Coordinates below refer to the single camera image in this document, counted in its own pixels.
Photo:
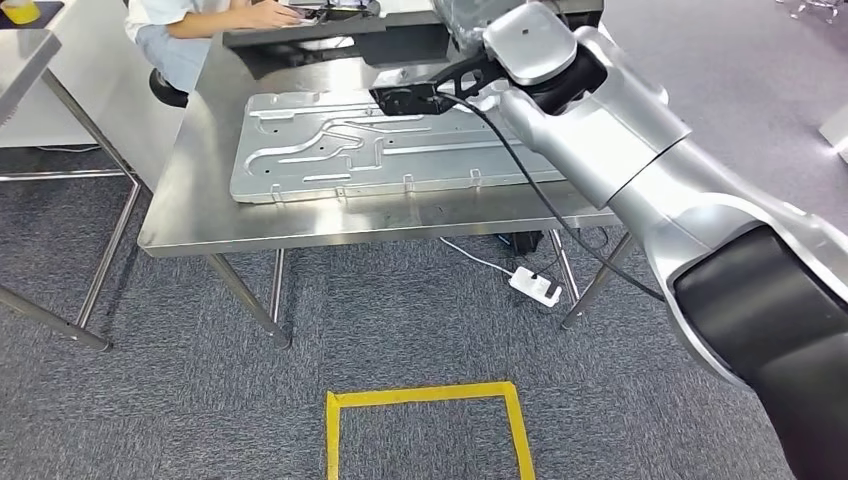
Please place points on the grey stamped metal plate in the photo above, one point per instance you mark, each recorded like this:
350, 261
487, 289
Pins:
430, 166

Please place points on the black remote controller with antennas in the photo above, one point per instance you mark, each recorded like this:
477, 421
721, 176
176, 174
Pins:
344, 10

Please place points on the yellow floor tape square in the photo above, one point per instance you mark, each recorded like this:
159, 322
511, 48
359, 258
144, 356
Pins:
424, 394

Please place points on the yellow tape roll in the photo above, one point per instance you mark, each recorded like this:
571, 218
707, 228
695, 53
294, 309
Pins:
20, 13

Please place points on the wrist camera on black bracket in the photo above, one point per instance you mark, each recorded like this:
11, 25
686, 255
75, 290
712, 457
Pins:
397, 99

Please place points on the black router with antennas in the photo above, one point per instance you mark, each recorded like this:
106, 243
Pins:
526, 242

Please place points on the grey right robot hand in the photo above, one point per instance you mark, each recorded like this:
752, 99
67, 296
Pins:
470, 20

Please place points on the stainless steel workbench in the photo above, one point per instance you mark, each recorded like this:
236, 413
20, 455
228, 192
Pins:
185, 218

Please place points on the white power strip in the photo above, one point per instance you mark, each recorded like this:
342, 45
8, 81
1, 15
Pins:
533, 286

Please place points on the black desk mat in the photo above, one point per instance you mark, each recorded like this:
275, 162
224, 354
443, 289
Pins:
50, 10

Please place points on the white cabinet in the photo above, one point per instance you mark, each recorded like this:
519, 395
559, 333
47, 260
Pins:
838, 132

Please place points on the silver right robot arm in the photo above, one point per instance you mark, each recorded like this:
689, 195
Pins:
596, 146

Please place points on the chrome office chair base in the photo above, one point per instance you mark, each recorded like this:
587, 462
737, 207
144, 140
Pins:
805, 6

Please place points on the stainless steel table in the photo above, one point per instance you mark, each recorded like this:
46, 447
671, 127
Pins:
26, 60

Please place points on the black plastic part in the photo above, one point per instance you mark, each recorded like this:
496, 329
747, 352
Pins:
397, 43

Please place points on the person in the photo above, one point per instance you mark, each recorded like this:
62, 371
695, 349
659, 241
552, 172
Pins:
166, 53

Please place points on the white desk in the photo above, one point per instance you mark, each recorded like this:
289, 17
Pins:
86, 86

